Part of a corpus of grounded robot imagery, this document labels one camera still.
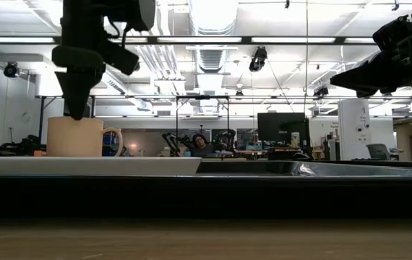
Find silver ventilation duct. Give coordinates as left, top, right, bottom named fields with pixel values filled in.
left=187, top=0, right=239, bottom=73

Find grey office chair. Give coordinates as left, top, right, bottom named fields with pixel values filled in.
left=366, top=143, right=392, bottom=161

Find black plastic tray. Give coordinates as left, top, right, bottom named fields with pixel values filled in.
left=0, top=160, right=412, bottom=218

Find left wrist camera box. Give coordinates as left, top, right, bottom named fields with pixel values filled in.
left=100, top=38, right=140, bottom=77

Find black computer monitor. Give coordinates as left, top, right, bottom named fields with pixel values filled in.
left=257, top=112, right=310, bottom=147

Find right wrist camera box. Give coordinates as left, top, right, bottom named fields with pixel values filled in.
left=373, top=14, right=412, bottom=51

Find person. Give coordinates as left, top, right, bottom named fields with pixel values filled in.
left=191, top=133, right=215, bottom=158

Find overhead light bar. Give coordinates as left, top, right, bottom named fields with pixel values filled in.
left=0, top=35, right=380, bottom=46

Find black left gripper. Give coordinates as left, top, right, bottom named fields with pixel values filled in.
left=51, top=21, right=106, bottom=120

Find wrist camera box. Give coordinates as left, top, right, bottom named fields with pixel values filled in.
left=100, top=38, right=140, bottom=77
left=373, top=14, right=412, bottom=51

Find black ceiling spotlight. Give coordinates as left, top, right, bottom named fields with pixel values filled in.
left=313, top=85, right=330, bottom=98
left=248, top=45, right=268, bottom=73
left=3, top=61, right=20, bottom=79

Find white pillar with signs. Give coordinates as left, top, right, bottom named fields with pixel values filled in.
left=338, top=99, right=372, bottom=161

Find white round plate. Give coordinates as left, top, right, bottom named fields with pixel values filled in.
left=0, top=156, right=202, bottom=177

